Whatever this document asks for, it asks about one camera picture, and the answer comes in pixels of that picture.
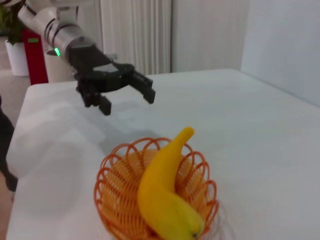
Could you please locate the red cabinet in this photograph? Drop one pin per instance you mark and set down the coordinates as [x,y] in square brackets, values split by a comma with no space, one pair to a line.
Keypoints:
[36,65]

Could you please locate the white plant pot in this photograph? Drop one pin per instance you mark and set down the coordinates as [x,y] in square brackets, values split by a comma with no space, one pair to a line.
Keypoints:
[17,60]

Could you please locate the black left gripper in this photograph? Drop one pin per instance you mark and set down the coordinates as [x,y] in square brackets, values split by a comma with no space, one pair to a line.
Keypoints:
[95,67]

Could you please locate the beige round plant pot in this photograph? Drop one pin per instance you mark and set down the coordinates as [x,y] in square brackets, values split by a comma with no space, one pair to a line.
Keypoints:
[53,71]

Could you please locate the person in black trousers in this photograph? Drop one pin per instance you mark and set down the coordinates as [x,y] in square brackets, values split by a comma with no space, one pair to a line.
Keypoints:
[6,140]

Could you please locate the yellow banana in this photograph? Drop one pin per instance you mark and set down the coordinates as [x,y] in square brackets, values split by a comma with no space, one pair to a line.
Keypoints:
[160,190]

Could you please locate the green leafy plant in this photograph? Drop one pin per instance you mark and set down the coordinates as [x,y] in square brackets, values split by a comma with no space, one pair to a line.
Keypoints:
[12,27]

